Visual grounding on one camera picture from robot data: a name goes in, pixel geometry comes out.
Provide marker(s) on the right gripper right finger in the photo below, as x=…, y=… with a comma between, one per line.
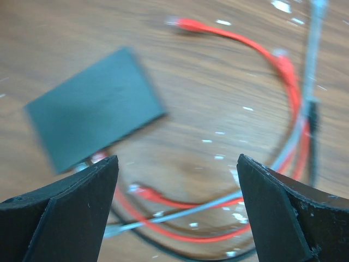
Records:
x=289, y=220

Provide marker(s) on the black network switch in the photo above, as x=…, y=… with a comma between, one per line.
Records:
x=94, y=108

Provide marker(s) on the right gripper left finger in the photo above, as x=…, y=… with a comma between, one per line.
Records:
x=63, y=221

